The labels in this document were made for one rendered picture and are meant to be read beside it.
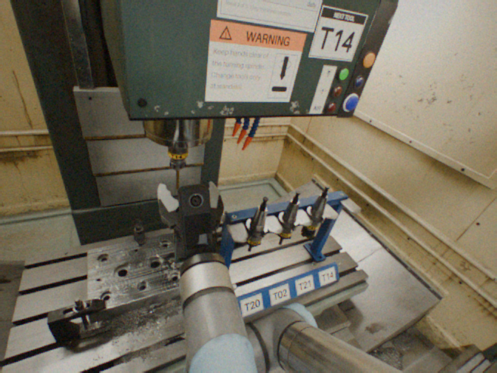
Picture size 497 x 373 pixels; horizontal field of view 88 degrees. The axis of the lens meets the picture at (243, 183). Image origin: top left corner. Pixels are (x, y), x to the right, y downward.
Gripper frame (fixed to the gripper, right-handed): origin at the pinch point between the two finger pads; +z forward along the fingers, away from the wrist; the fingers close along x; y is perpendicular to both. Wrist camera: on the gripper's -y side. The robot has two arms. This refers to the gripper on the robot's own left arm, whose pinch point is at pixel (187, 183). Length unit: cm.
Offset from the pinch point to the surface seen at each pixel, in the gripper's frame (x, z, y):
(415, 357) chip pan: 93, -29, 76
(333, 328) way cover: 59, -13, 68
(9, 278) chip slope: -64, 39, 76
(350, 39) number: 26.1, -0.4, -29.4
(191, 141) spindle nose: 1.8, 8.4, -4.8
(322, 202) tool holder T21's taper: 42.3, 5.3, 14.3
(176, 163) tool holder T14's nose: -0.7, 13.9, 4.7
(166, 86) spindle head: -4.2, -4.7, -20.7
